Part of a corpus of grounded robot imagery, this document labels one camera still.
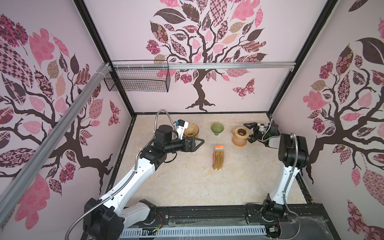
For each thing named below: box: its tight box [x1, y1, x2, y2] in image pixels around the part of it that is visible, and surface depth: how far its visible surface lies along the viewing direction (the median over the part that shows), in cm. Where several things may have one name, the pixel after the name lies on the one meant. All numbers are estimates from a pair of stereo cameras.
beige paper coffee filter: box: [184, 123, 200, 138], surface depth 92 cm
